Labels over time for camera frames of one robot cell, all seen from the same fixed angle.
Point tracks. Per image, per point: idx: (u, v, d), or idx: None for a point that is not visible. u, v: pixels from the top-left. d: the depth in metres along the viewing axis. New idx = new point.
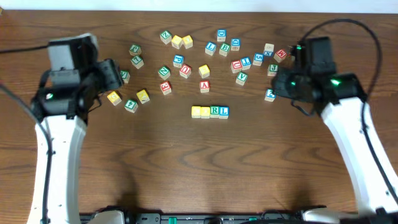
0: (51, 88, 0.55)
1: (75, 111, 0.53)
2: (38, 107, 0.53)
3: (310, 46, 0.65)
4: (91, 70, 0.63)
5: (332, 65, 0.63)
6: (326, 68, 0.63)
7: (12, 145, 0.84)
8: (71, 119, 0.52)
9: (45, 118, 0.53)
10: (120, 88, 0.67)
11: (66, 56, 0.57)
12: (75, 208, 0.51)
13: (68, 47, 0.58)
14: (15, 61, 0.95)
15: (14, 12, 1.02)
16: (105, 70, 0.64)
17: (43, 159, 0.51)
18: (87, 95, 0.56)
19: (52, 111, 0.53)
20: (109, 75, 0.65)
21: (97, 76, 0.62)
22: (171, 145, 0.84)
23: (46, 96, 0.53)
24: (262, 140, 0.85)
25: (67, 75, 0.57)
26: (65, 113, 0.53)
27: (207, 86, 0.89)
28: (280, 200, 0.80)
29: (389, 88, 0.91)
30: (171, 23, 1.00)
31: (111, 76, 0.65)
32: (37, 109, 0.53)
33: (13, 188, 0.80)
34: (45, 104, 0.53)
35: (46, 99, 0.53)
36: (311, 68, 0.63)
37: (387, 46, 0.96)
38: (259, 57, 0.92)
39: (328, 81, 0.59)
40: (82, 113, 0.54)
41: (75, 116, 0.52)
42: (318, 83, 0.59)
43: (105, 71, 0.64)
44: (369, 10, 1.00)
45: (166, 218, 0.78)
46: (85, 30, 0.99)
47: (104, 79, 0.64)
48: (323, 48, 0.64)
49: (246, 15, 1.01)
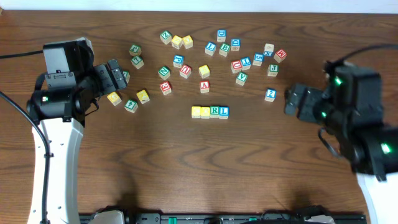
0: (46, 90, 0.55)
1: (71, 113, 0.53)
2: (35, 110, 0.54)
3: (354, 85, 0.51)
4: (88, 73, 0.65)
5: (379, 112, 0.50)
6: (371, 117, 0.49)
7: (13, 145, 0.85)
8: (68, 121, 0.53)
9: (42, 121, 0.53)
10: (115, 90, 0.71)
11: (60, 59, 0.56)
12: (75, 209, 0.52)
13: (63, 50, 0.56)
14: (17, 61, 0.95)
15: (15, 12, 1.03)
16: (101, 73, 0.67)
17: (41, 162, 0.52)
18: (84, 97, 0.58)
19: (48, 114, 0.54)
20: (105, 78, 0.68)
21: (93, 79, 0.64)
22: (171, 145, 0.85)
23: (42, 99, 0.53)
24: (262, 140, 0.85)
25: (63, 78, 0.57)
26: (61, 116, 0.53)
27: (207, 86, 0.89)
28: (280, 200, 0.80)
29: (390, 88, 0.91)
30: (171, 23, 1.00)
31: (107, 79, 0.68)
32: (33, 113, 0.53)
33: (14, 188, 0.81)
34: (41, 107, 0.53)
35: (41, 102, 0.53)
36: (354, 117, 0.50)
37: (388, 46, 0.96)
38: (259, 57, 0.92)
39: (373, 137, 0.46)
40: (78, 115, 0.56)
41: (71, 118, 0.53)
42: (361, 141, 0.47)
43: (101, 74, 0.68)
44: (369, 10, 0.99)
45: (166, 217, 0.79)
46: (85, 31, 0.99)
47: (100, 83, 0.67)
48: (369, 89, 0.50)
49: (246, 15, 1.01)
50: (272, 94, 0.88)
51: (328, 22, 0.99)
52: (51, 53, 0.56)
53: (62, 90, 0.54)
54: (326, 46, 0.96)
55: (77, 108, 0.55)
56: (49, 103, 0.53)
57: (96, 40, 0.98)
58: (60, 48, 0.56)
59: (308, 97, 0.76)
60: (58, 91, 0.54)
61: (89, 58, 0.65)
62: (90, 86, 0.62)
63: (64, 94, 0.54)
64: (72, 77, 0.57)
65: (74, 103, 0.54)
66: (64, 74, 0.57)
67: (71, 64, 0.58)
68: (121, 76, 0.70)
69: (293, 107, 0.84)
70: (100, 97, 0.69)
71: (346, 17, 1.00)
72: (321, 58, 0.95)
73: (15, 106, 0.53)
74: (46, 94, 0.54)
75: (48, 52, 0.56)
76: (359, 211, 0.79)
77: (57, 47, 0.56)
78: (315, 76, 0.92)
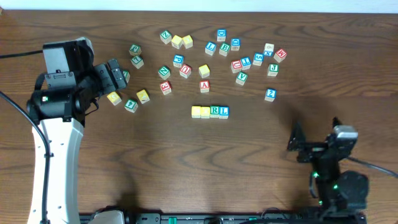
0: (46, 89, 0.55)
1: (71, 113, 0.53)
2: (35, 110, 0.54)
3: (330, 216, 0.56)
4: (88, 73, 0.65)
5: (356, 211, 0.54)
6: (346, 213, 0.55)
7: (12, 145, 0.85)
8: (68, 121, 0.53)
9: (42, 121, 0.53)
10: (116, 90, 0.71)
11: (61, 59, 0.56)
12: (75, 208, 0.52)
13: (63, 50, 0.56)
14: (16, 61, 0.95)
15: (14, 12, 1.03)
16: (101, 73, 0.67)
17: (41, 162, 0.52)
18: (84, 96, 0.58)
19: (48, 113, 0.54)
20: (105, 78, 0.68)
21: (93, 79, 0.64)
22: (171, 145, 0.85)
23: (42, 99, 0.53)
24: (262, 140, 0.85)
25: (63, 78, 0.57)
26: (61, 116, 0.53)
27: (207, 86, 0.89)
28: (280, 200, 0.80)
29: (390, 88, 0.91)
30: (171, 23, 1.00)
31: (107, 79, 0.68)
32: (33, 112, 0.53)
33: (13, 188, 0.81)
34: (41, 107, 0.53)
35: (41, 102, 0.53)
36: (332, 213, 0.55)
37: (388, 46, 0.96)
38: (259, 57, 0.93)
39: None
40: (78, 114, 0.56)
41: (72, 118, 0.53)
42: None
43: (101, 74, 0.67)
44: (369, 10, 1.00)
45: (166, 217, 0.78)
46: (84, 30, 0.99)
47: (100, 82, 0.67)
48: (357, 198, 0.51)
49: (246, 15, 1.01)
50: (272, 93, 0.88)
51: (328, 22, 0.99)
52: (51, 53, 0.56)
53: (61, 90, 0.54)
54: (327, 46, 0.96)
55: (76, 108, 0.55)
56: (48, 102, 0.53)
57: (95, 39, 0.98)
58: (60, 48, 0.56)
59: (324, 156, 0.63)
60: (58, 91, 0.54)
61: (89, 58, 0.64)
62: (90, 86, 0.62)
63: (64, 93, 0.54)
64: (72, 77, 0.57)
65: (73, 103, 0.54)
66: (64, 75, 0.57)
67: (71, 65, 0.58)
68: (121, 75, 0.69)
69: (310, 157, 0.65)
70: (101, 97, 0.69)
71: (346, 17, 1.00)
72: (321, 58, 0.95)
73: (15, 106, 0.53)
74: (46, 94, 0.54)
75: (48, 53, 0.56)
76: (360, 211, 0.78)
77: (57, 47, 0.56)
78: (314, 76, 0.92)
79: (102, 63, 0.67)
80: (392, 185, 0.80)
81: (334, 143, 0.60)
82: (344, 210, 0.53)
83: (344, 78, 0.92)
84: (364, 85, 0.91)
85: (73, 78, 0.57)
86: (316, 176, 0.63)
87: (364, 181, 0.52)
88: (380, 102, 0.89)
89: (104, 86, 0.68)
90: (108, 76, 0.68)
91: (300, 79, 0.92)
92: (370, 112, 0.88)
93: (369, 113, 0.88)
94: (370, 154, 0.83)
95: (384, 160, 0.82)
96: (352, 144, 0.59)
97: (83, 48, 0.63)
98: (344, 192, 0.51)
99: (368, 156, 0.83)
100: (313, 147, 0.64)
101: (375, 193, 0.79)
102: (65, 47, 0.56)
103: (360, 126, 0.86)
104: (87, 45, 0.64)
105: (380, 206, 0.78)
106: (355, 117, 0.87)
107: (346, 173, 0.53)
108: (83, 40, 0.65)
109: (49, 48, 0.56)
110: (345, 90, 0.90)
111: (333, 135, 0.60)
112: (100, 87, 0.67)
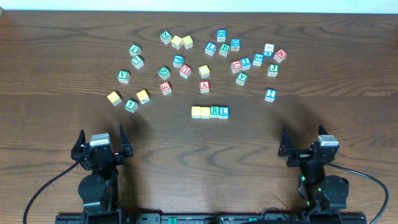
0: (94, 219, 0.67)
1: None
2: None
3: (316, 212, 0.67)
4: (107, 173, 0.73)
5: (338, 210, 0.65)
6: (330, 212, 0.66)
7: (12, 145, 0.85)
8: None
9: None
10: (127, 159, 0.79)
11: (96, 207, 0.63)
12: None
13: (99, 202, 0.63)
14: (17, 62, 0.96)
15: (14, 12, 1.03)
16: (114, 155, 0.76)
17: None
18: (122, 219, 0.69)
19: None
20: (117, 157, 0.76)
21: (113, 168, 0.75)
22: (171, 145, 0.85)
23: None
24: (261, 140, 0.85)
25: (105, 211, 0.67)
26: None
27: (207, 86, 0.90)
28: (280, 199, 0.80)
29: (389, 88, 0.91)
30: (171, 23, 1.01)
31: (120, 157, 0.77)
32: None
33: (12, 188, 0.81)
34: None
35: None
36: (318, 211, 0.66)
37: (386, 46, 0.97)
38: (259, 57, 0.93)
39: None
40: None
41: None
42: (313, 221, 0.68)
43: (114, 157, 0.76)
44: (367, 11, 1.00)
45: (166, 217, 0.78)
46: (84, 31, 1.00)
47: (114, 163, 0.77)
48: (340, 201, 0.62)
49: (246, 16, 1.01)
50: (271, 94, 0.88)
51: (328, 22, 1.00)
52: (89, 192, 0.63)
53: (106, 219, 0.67)
54: (327, 46, 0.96)
55: None
56: None
57: (96, 40, 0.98)
58: (97, 202, 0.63)
59: (311, 163, 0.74)
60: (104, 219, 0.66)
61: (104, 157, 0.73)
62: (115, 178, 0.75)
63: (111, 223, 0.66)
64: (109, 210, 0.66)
65: None
66: (100, 210, 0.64)
67: (106, 194, 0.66)
68: (132, 152, 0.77)
69: (296, 163, 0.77)
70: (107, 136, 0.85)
71: (346, 17, 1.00)
72: (321, 58, 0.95)
73: None
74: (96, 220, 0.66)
75: (87, 196, 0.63)
76: (360, 211, 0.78)
77: (94, 202, 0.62)
78: (314, 76, 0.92)
79: (127, 142, 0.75)
80: (392, 185, 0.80)
81: (317, 151, 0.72)
82: (328, 209, 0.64)
83: (344, 78, 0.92)
84: (364, 85, 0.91)
85: (111, 200, 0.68)
86: (304, 180, 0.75)
87: (343, 184, 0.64)
88: (379, 102, 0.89)
89: (117, 160, 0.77)
90: (121, 156, 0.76)
91: (300, 79, 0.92)
92: (370, 112, 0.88)
93: (369, 113, 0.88)
94: (370, 155, 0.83)
95: (385, 160, 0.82)
96: (334, 151, 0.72)
97: (104, 148, 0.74)
98: (326, 194, 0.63)
99: (369, 155, 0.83)
100: (300, 154, 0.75)
101: (375, 193, 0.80)
102: (100, 201, 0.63)
103: (360, 126, 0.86)
104: (107, 146, 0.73)
105: (380, 206, 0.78)
106: (355, 117, 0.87)
107: (329, 178, 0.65)
108: (106, 142, 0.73)
109: (86, 203, 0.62)
110: (344, 91, 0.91)
111: (316, 144, 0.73)
112: (115, 168, 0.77)
